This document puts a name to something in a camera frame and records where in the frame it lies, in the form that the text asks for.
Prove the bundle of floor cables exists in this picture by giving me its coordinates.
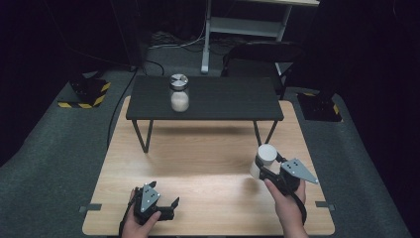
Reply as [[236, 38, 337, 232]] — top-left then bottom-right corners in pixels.
[[148, 29, 208, 52]]

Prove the white desk frame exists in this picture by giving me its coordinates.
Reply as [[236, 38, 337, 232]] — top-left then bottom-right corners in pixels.
[[200, 0, 321, 74]]

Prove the jar with white lid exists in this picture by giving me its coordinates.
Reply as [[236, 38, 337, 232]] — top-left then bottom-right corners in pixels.
[[249, 143, 279, 180]]

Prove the person's right hand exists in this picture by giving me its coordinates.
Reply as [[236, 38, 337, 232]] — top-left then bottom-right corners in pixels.
[[263, 178, 310, 230]]

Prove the black chair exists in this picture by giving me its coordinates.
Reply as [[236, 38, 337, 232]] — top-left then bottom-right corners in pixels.
[[220, 41, 301, 100]]

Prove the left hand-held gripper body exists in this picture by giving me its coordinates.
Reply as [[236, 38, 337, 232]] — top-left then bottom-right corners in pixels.
[[131, 182, 176, 227]]

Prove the black shelf with wire legs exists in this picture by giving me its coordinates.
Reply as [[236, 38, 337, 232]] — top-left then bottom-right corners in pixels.
[[125, 74, 285, 155]]

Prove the grey tape strip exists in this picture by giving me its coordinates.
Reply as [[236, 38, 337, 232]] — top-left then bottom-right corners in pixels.
[[78, 203, 103, 213], [314, 200, 337, 211]]

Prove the glass jar with metal lid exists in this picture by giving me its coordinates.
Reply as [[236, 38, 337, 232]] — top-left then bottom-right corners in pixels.
[[168, 72, 191, 113]]

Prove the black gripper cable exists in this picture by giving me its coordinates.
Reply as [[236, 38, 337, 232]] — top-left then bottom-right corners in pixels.
[[290, 192, 308, 227], [118, 193, 139, 238]]

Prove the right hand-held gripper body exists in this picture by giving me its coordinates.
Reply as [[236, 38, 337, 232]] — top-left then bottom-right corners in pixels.
[[262, 157, 320, 196]]

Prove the long black floor cable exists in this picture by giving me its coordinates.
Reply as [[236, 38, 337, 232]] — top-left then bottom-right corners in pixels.
[[106, 67, 139, 149]]

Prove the person's left hand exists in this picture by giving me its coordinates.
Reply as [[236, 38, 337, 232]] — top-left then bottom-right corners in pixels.
[[120, 187, 163, 238]]

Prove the black yellow striped stand base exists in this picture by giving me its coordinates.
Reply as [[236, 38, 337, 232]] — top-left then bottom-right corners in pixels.
[[57, 76, 112, 110], [295, 88, 344, 123]]

